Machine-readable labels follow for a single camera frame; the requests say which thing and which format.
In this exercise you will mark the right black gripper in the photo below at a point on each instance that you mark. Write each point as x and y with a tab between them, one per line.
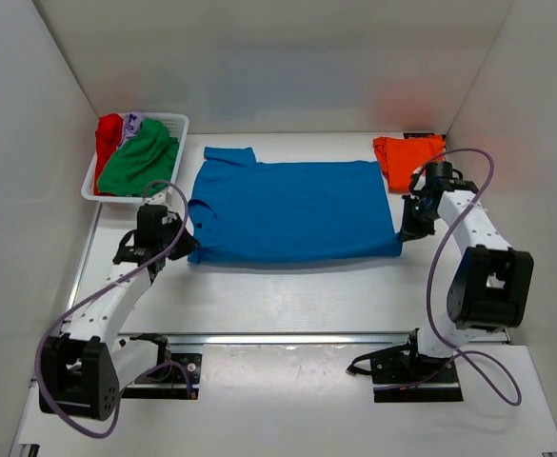
411	230

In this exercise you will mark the lilac t shirt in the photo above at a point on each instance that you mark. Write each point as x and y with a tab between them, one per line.
132	123

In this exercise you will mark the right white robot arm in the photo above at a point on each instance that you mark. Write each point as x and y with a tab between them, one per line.
490	287

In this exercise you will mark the green t shirt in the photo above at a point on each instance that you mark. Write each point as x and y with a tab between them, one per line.
143	165

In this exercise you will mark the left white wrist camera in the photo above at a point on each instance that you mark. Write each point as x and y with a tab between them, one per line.
162	197

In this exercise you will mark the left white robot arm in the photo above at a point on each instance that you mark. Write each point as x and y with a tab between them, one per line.
84	364

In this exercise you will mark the folded orange t shirt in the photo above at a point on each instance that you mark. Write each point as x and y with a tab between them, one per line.
399	158

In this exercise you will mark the red t shirt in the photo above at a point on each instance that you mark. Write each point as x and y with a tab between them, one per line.
108	135

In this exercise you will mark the aluminium rail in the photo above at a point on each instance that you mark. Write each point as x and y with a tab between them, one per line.
371	301

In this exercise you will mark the blue t shirt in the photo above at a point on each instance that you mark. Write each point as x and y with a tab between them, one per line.
244	211

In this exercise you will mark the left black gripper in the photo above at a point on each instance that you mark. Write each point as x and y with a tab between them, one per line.
188	244

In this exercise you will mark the white plastic basket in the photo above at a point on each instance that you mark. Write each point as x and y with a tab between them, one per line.
177	124

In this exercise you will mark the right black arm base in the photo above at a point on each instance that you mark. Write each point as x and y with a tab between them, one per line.
401	374

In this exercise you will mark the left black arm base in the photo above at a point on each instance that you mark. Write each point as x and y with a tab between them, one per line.
150	367

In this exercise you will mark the black tag at back wall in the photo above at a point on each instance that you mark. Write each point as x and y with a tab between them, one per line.
408	135

